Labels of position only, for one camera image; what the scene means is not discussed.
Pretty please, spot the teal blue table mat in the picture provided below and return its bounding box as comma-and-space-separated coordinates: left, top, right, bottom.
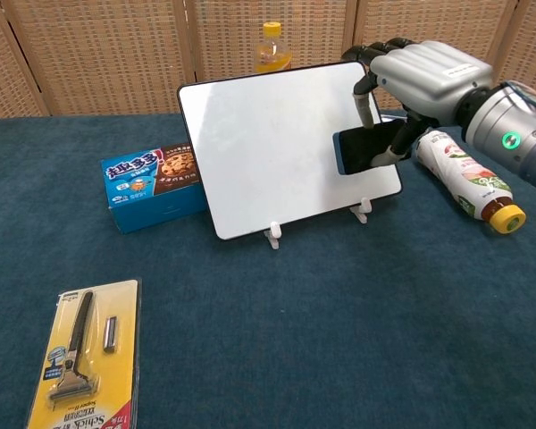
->
0, 105, 536, 429

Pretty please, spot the white plastic board stand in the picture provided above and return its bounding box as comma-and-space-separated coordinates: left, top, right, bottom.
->
263, 197, 373, 251

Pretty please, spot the white magnetic whiteboard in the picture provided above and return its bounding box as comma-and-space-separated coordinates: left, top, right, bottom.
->
177, 60, 404, 242

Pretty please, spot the woven bamboo folding screen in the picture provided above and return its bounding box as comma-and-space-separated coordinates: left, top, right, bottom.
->
0, 0, 536, 120

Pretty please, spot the yellow razor blister pack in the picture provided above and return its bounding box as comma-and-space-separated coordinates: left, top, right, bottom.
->
25, 279, 143, 429

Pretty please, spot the orange drink bottle yellow cap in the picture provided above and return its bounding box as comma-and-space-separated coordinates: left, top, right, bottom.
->
255, 21, 294, 75

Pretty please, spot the white bottle yellow cap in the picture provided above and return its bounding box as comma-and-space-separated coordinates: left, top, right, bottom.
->
414, 130, 527, 236

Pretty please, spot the black blue whiteboard eraser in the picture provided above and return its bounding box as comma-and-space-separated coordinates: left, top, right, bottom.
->
331, 118, 407, 176

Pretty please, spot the blue brown cookie box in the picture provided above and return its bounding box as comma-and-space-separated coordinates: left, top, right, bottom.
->
100, 142, 206, 235

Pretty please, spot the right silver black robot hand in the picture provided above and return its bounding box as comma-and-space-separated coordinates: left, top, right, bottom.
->
340, 38, 495, 167

